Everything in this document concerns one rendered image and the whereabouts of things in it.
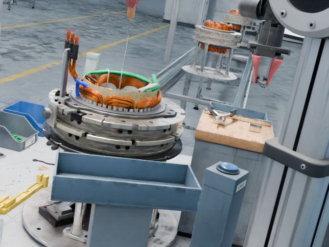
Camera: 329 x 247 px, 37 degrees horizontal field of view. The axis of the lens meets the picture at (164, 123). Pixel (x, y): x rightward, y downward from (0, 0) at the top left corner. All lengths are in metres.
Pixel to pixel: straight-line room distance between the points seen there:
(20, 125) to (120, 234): 0.95
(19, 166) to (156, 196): 0.77
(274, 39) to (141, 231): 0.58
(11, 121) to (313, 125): 1.22
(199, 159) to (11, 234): 0.47
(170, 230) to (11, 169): 0.53
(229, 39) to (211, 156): 2.14
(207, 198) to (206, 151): 0.17
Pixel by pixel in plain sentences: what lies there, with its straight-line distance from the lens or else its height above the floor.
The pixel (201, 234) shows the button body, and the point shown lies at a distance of 1.08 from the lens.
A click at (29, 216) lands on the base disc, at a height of 0.80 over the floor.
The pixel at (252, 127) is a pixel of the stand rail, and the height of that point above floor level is 1.08.
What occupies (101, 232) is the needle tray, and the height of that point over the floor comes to 0.96.
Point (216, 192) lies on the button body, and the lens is 1.03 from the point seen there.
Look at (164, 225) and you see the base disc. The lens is 1.26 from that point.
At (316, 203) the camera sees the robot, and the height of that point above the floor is 1.11.
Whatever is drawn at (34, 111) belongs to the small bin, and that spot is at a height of 0.83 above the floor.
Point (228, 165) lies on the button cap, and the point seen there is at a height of 1.04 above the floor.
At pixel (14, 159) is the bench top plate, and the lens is 1.59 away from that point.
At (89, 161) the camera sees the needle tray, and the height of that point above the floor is 1.05.
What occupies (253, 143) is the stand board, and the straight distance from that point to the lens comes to 1.16.
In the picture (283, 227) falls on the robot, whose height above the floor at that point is 1.06.
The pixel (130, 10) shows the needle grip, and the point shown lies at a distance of 1.11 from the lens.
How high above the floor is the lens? 1.40
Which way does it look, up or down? 17 degrees down
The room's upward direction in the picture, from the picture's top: 10 degrees clockwise
